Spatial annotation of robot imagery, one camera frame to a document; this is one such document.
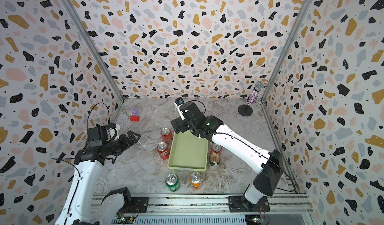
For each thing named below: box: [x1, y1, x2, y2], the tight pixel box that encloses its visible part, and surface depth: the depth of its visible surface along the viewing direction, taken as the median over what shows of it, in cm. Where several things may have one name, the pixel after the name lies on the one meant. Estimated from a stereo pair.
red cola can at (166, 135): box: [161, 127, 173, 145], surface depth 92 cm
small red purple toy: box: [130, 106, 140, 122], surface depth 112 cm
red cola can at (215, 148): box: [210, 143, 223, 155], surface depth 85 cm
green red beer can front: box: [208, 153, 221, 167], surface depth 80 cm
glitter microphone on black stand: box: [237, 80, 264, 117], surface depth 115 cm
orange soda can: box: [189, 172, 203, 189], surface depth 74 cm
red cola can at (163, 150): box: [157, 141, 170, 160], surface depth 85 cm
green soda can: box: [165, 173, 179, 192], surface depth 73 cm
